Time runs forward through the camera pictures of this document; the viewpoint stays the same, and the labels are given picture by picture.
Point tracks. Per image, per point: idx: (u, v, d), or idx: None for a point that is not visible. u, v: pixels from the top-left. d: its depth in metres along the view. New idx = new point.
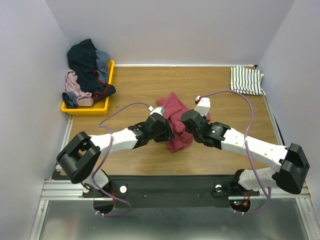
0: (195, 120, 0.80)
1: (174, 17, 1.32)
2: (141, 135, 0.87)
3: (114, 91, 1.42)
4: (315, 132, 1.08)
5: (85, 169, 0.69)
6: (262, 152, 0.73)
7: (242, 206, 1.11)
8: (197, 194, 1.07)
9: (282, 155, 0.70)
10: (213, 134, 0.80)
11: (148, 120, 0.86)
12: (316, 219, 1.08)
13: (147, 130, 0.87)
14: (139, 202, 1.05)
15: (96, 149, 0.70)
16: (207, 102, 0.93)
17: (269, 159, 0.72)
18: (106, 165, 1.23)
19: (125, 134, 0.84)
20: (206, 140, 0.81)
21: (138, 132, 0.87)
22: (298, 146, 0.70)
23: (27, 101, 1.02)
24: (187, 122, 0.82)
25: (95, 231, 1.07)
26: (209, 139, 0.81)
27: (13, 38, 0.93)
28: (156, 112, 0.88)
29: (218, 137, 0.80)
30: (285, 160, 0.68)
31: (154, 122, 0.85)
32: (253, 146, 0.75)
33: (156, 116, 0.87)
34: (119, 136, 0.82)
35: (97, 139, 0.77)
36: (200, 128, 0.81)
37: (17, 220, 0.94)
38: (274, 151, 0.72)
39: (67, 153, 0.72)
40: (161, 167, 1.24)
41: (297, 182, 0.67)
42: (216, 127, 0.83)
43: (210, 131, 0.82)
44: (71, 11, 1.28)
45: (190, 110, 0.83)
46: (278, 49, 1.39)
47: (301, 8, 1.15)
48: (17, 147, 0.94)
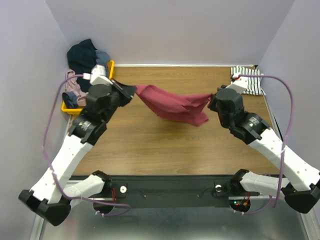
0: (236, 105, 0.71)
1: (174, 17, 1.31)
2: (91, 126, 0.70)
3: None
4: (314, 131, 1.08)
5: (56, 215, 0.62)
6: (296, 169, 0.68)
7: (242, 207, 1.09)
8: (197, 194, 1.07)
9: (315, 180, 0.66)
10: (249, 127, 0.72)
11: (88, 103, 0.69)
12: (316, 219, 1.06)
13: (94, 113, 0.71)
14: (139, 202, 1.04)
15: (45, 205, 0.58)
16: (245, 83, 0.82)
17: (298, 178, 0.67)
18: (106, 165, 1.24)
19: (69, 146, 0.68)
20: (238, 131, 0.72)
21: (85, 126, 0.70)
22: None
23: (26, 101, 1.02)
24: (226, 103, 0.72)
25: (95, 231, 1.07)
26: (242, 131, 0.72)
27: (13, 38, 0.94)
28: (93, 89, 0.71)
29: (255, 133, 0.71)
30: (317, 187, 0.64)
31: (95, 100, 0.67)
32: (288, 160, 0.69)
33: (93, 92, 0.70)
34: (60, 165, 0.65)
35: (39, 188, 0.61)
36: (235, 116, 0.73)
37: (17, 220, 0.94)
38: (308, 173, 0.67)
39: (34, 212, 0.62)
40: (161, 167, 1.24)
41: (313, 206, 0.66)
42: (254, 121, 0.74)
43: (246, 123, 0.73)
44: (71, 10, 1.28)
45: (232, 91, 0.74)
46: (278, 49, 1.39)
47: (301, 8, 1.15)
48: (18, 146, 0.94)
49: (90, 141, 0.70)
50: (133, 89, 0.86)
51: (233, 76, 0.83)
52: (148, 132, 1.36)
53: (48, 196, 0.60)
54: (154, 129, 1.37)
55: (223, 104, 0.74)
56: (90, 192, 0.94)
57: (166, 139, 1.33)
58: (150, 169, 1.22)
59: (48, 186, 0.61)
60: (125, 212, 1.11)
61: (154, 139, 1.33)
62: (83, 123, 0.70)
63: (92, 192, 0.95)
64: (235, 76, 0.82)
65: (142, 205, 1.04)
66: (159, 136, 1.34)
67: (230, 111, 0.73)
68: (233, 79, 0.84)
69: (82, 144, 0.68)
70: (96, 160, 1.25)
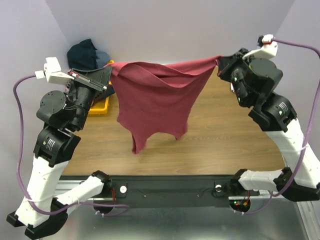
0: (274, 84, 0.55)
1: (174, 17, 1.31)
2: (56, 142, 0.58)
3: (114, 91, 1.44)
4: (315, 131, 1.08)
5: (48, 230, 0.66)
6: (309, 167, 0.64)
7: (242, 207, 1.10)
8: (197, 194, 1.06)
9: None
10: (278, 114, 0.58)
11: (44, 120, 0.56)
12: (316, 219, 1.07)
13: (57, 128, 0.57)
14: (139, 202, 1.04)
15: (31, 230, 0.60)
16: (274, 49, 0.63)
17: (307, 175, 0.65)
18: (106, 165, 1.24)
19: (39, 169, 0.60)
20: (262, 115, 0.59)
21: (49, 144, 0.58)
22: None
23: (27, 101, 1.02)
24: (261, 81, 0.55)
25: (95, 231, 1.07)
26: (266, 117, 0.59)
27: (13, 38, 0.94)
28: (46, 99, 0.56)
29: (282, 123, 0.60)
30: None
31: (47, 118, 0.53)
32: (306, 157, 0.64)
33: (46, 105, 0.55)
34: (35, 190, 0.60)
35: (22, 213, 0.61)
36: (264, 99, 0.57)
37: None
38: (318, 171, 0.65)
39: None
40: (161, 167, 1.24)
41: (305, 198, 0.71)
42: (281, 106, 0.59)
43: (273, 108, 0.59)
44: (70, 10, 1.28)
45: (270, 64, 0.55)
46: (279, 48, 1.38)
47: (302, 8, 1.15)
48: (18, 146, 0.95)
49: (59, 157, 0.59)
50: (108, 70, 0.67)
51: (262, 40, 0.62)
52: None
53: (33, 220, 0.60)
54: None
55: (254, 81, 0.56)
56: (91, 194, 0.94)
57: (166, 139, 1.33)
58: (150, 169, 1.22)
59: (29, 212, 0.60)
60: (125, 211, 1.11)
61: (154, 139, 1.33)
62: (47, 141, 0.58)
63: (91, 193, 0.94)
64: (265, 40, 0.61)
65: (142, 205, 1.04)
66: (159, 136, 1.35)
67: (261, 91, 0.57)
68: (261, 42, 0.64)
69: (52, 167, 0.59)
70: (97, 160, 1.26)
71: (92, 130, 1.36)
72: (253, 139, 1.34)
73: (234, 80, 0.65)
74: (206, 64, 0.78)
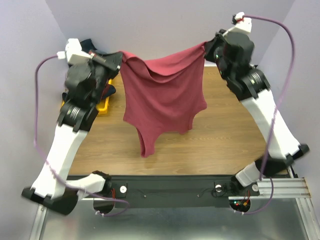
0: (244, 53, 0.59)
1: (174, 17, 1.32)
2: (81, 114, 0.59)
3: (114, 91, 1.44)
4: (314, 131, 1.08)
5: (63, 207, 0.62)
6: (276, 134, 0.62)
7: (242, 206, 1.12)
8: (197, 194, 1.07)
9: (291, 148, 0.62)
10: (250, 82, 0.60)
11: (69, 90, 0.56)
12: (316, 219, 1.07)
13: (79, 100, 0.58)
14: (139, 202, 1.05)
15: (50, 200, 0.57)
16: (248, 26, 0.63)
17: (275, 143, 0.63)
18: (106, 165, 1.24)
19: (61, 137, 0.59)
20: (234, 83, 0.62)
21: (74, 115, 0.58)
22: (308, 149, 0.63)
23: (26, 100, 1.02)
24: (233, 48, 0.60)
25: (95, 231, 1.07)
26: (240, 85, 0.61)
27: (13, 38, 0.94)
28: (73, 70, 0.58)
29: (253, 92, 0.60)
30: (290, 157, 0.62)
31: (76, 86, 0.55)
32: (276, 125, 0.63)
33: (73, 74, 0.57)
34: (57, 159, 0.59)
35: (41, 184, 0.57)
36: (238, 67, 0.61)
37: (16, 220, 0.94)
38: (287, 139, 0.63)
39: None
40: (161, 167, 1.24)
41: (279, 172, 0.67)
42: (255, 77, 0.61)
43: (247, 77, 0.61)
44: (70, 10, 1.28)
45: (245, 37, 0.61)
46: (278, 49, 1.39)
47: (301, 8, 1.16)
48: (18, 145, 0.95)
49: (83, 129, 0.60)
50: (120, 55, 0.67)
51: (235, 17, 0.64)
52: None
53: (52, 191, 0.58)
54: None
55: (230, 50, 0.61)
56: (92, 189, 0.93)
57: (166, 139, 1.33)
58: (150, 169, 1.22)
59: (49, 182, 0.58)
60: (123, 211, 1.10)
61: None
62: (72, 110, 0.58)
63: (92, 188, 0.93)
64: (237, 17, 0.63)
65: (142, 205, 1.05)
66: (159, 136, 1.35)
67: (235, 60, 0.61)
68: (235, 21, 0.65)
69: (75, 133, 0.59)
70: (97, 160, 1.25)
71: (92, 130, 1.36)
72: (252, 139, 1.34)
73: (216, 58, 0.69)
74: (196, 51, 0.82)
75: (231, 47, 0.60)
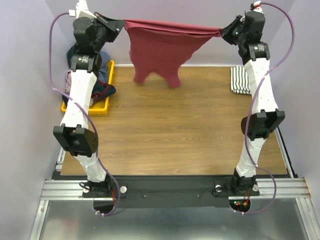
0: (253, 25, 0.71)
1: (174, 17, 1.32)
2: (90, 58, 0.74)
3: (114, 91, 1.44)
4: (314, 131, 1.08)
5: (90, 139, 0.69)
6: (260, 95, 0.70)
7: (242, 207, 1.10)
8: (197, 194, 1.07)
9: (268, 109, 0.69)
10: (253, 47, 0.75)
11: (77, 38, 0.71)
12: (316, 219, 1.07)
13: (87, 46, 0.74)
14: (139, 202, 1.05)
15: (82, 128, 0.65)
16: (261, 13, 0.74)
17: (256, 102, 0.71)
18: (106, 165, 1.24)
19: (77, 81, 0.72)
20: (241, 47, 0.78)
21: (84, 59, 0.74)
22: (283, 115, 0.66)
23: (27, 100, 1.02)
24: (246, 19, 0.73)
25: (95, 231, 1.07)
26: (245, 49, 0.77)
27: (14, 38, 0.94)
28: (78, 20, 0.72)
29: (252, 55, 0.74)
30: (263, 112, 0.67)
31: (83, 33, 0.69)
32: (262, 88, 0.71)
33: (77, 25, 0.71)
34: (78, 96, 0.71)
35: (70, 119, 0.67)
36: (248, 35, 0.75)
37: (17, 220, 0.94)
38: (267, 102, 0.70)
39: (69, 145, 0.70)
40: (161, 167, 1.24)
41: (256, 131, 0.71)
42: (260, 47, 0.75)
43: (253, 45, 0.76)
44: (70, 10, 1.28)
45: (261, 13, 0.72)
46: (278, 49, 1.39)
47: (301, 8, 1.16)
48: (18, 145, 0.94)
49: (94, 71, 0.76)
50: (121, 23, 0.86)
51: (254, 4, 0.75)
52: (148, 132, 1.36)
53: (81, 122, 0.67)
54: (154, 128, 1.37)
55: (246, 21, 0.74)
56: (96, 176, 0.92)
57: (166, 139, 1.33)
58: (150, 169, 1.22)
59: (77, 115, 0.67)
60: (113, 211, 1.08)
61: (154, 138, 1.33)
62: (81, 57, 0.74)
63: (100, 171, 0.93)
64: (255, 4, 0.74)
65: (142, 205, 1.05)
66: (159, 135, 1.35)
67: (247, 30, 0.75)
68: (253, 8, 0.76)
69: (90, 74, 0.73)
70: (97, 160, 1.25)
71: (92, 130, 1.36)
72: None
73: (235, 34, 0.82)
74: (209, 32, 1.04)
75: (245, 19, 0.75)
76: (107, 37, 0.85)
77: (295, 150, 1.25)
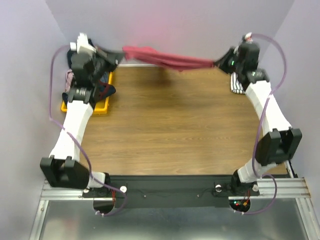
0: (249, 52, 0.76)
1: (174, 17, 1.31)
2: (88, 92, 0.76)
3: (114, 91, 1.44)
4: (314, 131, 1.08)
5: (80, 173, 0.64)
6: (268, 114, 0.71)
7: (242, 207, 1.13)
8: (197, 194, 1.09)
9: (279, 127, 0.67)
10: (251, 74, 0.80)
11: (75, 73, 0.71)
12: (316, 219, 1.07)
13: (85, 80, 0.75)
14: (139, 202, 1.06)
15: (72, 160, 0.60)
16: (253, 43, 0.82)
17: (266, 122, 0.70)
18: (106, 165, 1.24)
19: (74, 112, 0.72)
20: (240, 75, 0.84)
21: (82, 92, 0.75)
22: (300, 134, 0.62)
23: (26, 101, 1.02)
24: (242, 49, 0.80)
25: (95, 231, 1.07)
26: (244, 76, 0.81)
27: (13, 38, 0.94)
28: (74, 57, 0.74)
29: (252, 80, 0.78)
30: (277, 132, 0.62)
31: (81, 68, 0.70)
32: (268, 108, 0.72)
33: (75, 60, 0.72)
34: (72, 127, 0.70)
35: (61, 150, 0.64)
36: (245, 63, 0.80)
37: (16, 220, 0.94)
38: (277, 120, 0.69)
39: (56, 180, 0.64)
40: (161, 167, 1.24)
41: (270, 154, 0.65)
42: (258, 73, 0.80)
43: (251, 72, 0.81)
44: (70, 10, 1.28)
45: (255, 43, 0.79)
46: (278, 49, 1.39)
47: (301, 8, 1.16)
48: (17, 145, 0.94)
49: (91, 104, 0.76)
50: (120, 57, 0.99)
51: (246, 36, 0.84)
52: (148, 132, 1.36)
53: (72, 153, 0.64)
54: (154, 128, 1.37)
55: (242, 51, 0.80)
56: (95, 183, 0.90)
57: (166, 139, 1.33)
58: (149, 169, 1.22)
59: (68, 145, 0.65)
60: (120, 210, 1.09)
61: (154, 138, 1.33)
62: (80, 91, 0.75)
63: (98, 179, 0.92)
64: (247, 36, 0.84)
65: (142, 205, 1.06)
66: (159, 135, 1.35)
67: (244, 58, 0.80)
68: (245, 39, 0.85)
69: (86, 105, 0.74)
70: (97, 160, 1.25)
71: (92, 130, 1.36)
72: (252, 139, 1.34)
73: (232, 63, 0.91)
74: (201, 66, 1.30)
75: (242, 49, 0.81)
76: (106, 69, 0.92)
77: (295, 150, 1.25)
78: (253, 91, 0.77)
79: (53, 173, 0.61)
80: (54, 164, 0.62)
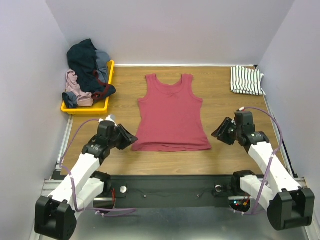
0: (244, 119, 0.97)
1: (174, 17, 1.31)
2: (100, 149, 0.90)
3: (114, 92, 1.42)
4: (314, 132, 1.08)
5: (68, 222, 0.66)
6: (275, 175, 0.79)
7: (242, 207, 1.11)
8: (197, 194, 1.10)
9: (289, 187, 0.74)
10: (251, 136, 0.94)
11: (99, 131, 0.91)
12: (316, 219, 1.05)
13: (102, 140, 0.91)
14: (139, 202, 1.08)
15: (65, 205, 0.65)
16: None
17: (275, 182, 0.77)
18: (106, 164, 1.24)
19: (82, 164, 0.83)
20: (241, 137, 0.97)
21: (95, 148, 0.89)
22: (311, 194, 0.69)
23: (26, 101, 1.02)
24: (239, 117, 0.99)
25: (95, 231, 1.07)
26: (244, 138, 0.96)
27: (13, 39, 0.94)
28: (103, 120, 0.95)
29: (252, 140, 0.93)
30: (287, 192, 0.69)
31: (106, 129, 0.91)
32: (272, 169, 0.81)
33: (102, 123, 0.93)
34: (77, 175, 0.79)
35: (60, 194, 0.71)
36: (243, 127, 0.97)
37: (17, 220, 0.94)
38: (285, 181, 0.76)
39: (43, 224, 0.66)
40: (161, 167, 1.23)
41: (284, 216, 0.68)
42: (257, 134, 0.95)
43: (251, 134, 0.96)
44: (70, 10, 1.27)
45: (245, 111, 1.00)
46: (278, 49, 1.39)
47: (302, 8, 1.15)
48: (17, 145, 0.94)
49: (99, 160, 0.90)
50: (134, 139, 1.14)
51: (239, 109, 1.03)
52: None
53: (68, 198, 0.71)
54: None
55: (238, 118, 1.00)
56: (93, 197, 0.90)
57: None
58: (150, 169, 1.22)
59: (66, 191, 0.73)
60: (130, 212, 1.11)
61: None
62: (94, 146, 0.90)
63: (96, 192, 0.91)
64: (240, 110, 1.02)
65: (143, 205, 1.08)
66: None
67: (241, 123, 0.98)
68: None
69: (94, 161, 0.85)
70: None
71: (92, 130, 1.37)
72: None
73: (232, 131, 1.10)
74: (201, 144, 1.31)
75: (237, 118, 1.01)
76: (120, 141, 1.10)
77: (294, 150, 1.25)
78: (255, 149, 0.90)
79: (44, 214, 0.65)
80: (48, 205, 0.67)
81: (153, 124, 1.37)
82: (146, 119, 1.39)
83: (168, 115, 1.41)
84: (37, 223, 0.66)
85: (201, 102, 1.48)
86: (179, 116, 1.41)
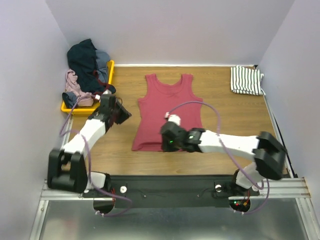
0: (173, 131, 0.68)
1: (174, 17, 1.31)
2: (105, 116, 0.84)
3: (114, 91, 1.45)
4: (314, 132, 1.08)
5: (80, 172, 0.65)
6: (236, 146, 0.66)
7: (242, 206, 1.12)
8: (197, 194, 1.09)
9: (254, 144, 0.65)
10: (191, 140, 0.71)
11: (102, 100, 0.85)
12: (316, 219, 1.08)
13: (105, 109, 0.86)
14: (139, 202, 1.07)
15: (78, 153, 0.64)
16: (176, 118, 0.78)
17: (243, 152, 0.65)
18: (106, 165, 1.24)
19: (89, 126, 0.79)
20: (186, 148, 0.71)
21: (100, 116, 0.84)
22: (268, 133, 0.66)
23: (26, 101, 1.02)
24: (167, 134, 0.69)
25: (95, 231, 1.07)
26: (189, 146, 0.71)
27: (12, 39, 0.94)
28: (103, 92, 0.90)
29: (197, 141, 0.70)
30: (258, 149, 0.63)
31: (108, 99, 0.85)
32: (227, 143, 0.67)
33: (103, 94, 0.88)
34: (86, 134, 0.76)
35: (71, 146, 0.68)
36: (180, 138, 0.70)
37: (16, 220, 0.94)
38: (246, 143, 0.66)
39: (56, 176, 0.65)
40: (161, 167, 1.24)
41: (275, 167, 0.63)
42: (193, 133, 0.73)
43: (188, 138, 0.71)
44: (70, 10, 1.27)
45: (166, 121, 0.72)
46: (278, 49, 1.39)
47: (301, 8, 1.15)
48: (17, 145, 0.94)
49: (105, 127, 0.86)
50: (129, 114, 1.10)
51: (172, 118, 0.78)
52: None
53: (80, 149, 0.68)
54: None
55: (168, 134, 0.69)
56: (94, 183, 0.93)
57: None
58: (149, 169, 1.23)
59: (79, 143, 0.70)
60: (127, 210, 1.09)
61: None
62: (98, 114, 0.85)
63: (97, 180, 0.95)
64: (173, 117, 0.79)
65: (142, 205, 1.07)
66: None
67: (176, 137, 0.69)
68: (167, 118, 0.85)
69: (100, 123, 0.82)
70: (96, 160, 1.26)
71: None
72: None
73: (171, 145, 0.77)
74: None
75: (167, 134, 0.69)
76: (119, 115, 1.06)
77: (294, 150, 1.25)
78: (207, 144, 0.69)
79: (57, 165, 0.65)
80: (60, 158, 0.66)
81: (153, 124, 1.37)
82: (145, 120, 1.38)
83: (167, 115, 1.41)
84: (50, 176, 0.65)
85: (201, 102, 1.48)
86: (179, 116, 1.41)
